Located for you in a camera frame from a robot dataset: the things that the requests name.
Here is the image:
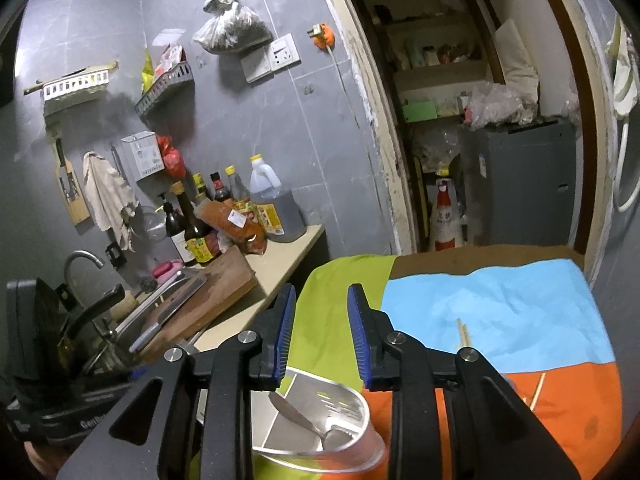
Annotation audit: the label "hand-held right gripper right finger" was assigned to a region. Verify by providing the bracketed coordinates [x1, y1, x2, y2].
[347, 283, 583, 480]

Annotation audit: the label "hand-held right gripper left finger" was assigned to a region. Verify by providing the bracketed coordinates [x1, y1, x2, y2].
[56, 284, 297, 480]

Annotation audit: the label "white plastic utensil holder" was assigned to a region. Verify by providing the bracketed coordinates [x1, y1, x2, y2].
[199, 367, 387, 475]

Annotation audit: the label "wooden cutting board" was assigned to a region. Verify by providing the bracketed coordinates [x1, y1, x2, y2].
[139, 245, 259, 357]

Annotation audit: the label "metal spoon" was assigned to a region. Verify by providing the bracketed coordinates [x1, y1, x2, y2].
[269, 391, 353, 450]

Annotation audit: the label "red food packet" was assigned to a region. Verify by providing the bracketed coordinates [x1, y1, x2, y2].
[199, 200, 267, 256]

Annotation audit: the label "large cooking oil jug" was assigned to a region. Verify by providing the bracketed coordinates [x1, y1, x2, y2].
[248, 154, 307, 244]

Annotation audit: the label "dark sauce bottle yellow label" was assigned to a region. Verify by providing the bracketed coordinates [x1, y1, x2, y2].
[171, 182, 217, 267]

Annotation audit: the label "pink soap box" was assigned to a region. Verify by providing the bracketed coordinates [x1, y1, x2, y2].
[152, 259, 185, 279]

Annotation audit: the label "steel cleaver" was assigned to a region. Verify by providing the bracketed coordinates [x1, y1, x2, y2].
[116, 269, 187, 334]

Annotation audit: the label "multicoloured patchwork cloth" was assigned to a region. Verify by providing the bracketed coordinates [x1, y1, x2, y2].
[197, 255, 623, 480]

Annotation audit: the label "red and white bottle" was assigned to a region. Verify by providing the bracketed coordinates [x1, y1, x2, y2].
[429, 177, 467, 254]

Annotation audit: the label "metal faucet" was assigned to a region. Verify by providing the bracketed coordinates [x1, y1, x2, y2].
[63, 250, 106, 307]

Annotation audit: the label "clear yellow-capped bottle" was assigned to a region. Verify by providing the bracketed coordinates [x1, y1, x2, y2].
[224, 165, 252, 207]

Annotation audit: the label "pump-top dark bottle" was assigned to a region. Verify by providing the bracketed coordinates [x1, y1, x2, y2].
[157, 193, 187, 262]

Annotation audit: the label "red-capped sauce bottle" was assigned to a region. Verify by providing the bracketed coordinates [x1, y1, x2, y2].
[209, 172, 232, 204]

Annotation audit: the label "yellow-capped sauce bottle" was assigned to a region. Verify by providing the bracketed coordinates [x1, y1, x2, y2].
[192, 173, 213, 203]

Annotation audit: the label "red plastic bag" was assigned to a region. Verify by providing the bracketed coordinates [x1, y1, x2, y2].
[156, 134, 187, 179]

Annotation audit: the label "hanging beige dish towel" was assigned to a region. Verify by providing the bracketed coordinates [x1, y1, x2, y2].
[82, 151, 139, 252]

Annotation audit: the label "wooden knife holder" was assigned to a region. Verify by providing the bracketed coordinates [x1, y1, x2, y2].
[52, 137, 91, 226]

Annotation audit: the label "dark grey box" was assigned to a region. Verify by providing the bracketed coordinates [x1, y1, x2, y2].
[457, 117, 579, 249]

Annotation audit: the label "green box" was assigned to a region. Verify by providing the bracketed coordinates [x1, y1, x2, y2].
[402, 101, 439, 124]

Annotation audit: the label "crumpled clear plastic bags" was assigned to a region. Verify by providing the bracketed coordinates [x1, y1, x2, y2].
[462, 82, 539, 129]

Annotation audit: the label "wooden shelf unit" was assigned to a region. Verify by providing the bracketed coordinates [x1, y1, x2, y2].
[349, 0, 497, 127]

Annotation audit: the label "yellow packet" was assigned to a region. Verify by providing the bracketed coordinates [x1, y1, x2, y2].
[141, 49, 154, 97]

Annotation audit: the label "orange power plug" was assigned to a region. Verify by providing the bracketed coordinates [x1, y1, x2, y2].
[308, 23, 335, 52]

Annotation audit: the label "hanging clear plastic bag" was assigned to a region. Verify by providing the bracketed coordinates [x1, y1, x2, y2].
[192, 0, 274, 54]

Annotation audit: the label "hanging white cloth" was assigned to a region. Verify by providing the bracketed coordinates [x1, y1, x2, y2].
[604, 19, 640, 117]

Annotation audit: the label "black pan handle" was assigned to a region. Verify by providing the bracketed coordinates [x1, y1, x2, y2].
[65, 283, 126, 342]

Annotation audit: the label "black-handled kitchen knife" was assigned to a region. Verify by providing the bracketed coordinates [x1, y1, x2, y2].
[128, 274, 209, 354]

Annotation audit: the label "worn door frame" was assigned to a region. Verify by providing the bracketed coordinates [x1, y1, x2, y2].
[324, 0, 422, 257]

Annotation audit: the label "white wall-mounted box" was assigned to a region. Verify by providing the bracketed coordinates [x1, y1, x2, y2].
[120, 131, 165, 181]

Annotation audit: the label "white wall switch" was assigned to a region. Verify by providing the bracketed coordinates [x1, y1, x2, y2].
[240, 52, 274, 84]

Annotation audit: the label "grey wall basket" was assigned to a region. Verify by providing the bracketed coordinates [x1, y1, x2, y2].
[134, 60, 195, 119]

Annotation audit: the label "white wall socket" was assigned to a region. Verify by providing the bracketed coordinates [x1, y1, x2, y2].
[269, 33, 302, 71]

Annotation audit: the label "white hose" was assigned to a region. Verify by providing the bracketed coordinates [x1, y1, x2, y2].
[613, 114, 640, 214]

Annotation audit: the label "white wall rack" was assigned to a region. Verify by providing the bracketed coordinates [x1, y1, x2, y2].
[42, 67, 111, 104]

